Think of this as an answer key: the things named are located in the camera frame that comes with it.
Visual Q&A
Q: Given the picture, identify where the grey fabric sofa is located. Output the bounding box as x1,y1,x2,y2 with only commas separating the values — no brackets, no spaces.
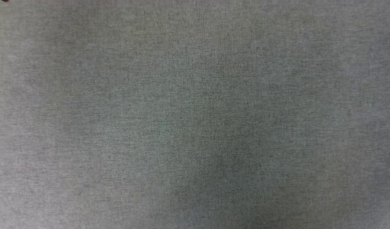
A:
0,0,390,229

